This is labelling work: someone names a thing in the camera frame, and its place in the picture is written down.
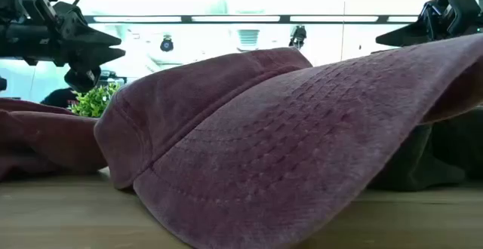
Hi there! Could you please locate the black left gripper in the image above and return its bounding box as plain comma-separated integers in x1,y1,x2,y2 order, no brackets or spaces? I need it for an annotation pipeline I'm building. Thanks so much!
51,2,127,94

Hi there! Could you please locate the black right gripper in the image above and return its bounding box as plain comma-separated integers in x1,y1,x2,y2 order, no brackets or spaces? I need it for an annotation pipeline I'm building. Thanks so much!
375,0,483,48

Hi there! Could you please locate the maroon baseball cap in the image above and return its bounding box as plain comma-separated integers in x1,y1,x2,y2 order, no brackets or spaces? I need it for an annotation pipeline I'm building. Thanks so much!
94,33,483,249
0,97,109,182

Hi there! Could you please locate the dark grey baseball cap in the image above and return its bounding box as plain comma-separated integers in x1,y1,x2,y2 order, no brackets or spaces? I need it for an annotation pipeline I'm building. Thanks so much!
368,124,467,192

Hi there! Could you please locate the green plant in white pot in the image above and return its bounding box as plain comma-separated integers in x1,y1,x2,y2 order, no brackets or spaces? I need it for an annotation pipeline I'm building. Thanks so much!
67,81,122,118

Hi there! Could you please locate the person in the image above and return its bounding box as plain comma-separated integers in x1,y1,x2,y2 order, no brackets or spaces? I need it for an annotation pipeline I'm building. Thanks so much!
40,88,79,109

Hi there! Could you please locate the black hanging spotlight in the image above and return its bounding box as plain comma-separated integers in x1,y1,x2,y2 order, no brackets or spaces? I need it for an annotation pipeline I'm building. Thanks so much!
288,25,308,51
159,35,175,53

